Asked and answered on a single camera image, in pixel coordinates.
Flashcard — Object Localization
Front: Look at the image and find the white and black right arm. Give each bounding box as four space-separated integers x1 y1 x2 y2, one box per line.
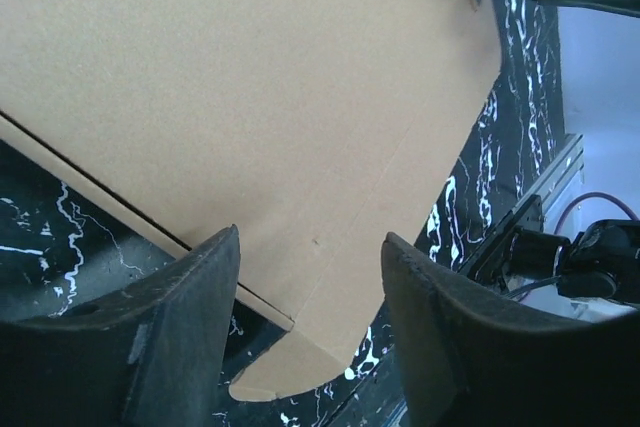
504 0 639 305

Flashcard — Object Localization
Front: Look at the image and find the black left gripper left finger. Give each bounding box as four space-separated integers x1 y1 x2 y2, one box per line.
1 226 239 426

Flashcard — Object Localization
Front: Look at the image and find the brown cardboard box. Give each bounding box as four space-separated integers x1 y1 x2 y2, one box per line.
1 0 502 402

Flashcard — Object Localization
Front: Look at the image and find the aluminium frame rail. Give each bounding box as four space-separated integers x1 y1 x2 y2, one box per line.
512 134 584 214

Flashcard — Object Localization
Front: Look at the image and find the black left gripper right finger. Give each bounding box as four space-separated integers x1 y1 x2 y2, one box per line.
381 233 639 426

